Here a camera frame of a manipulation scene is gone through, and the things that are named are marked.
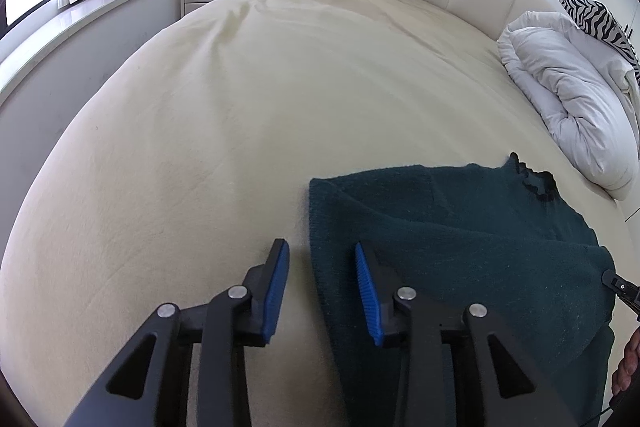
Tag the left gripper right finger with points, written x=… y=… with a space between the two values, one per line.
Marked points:
x=458 y=366

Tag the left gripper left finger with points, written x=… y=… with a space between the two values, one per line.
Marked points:
x=148 y=381

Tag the dark green knit sweater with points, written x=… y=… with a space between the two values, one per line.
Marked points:
x=501 y=236

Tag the person's right hand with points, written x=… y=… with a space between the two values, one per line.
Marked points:
x=628 y=366

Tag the bed with beige sheet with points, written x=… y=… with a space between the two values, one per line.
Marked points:
x=174 y=179

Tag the white folded duvet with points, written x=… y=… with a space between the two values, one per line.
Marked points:
x=584 y=90

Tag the zebra print pillow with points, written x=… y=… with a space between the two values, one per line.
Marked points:
x=596 y=20

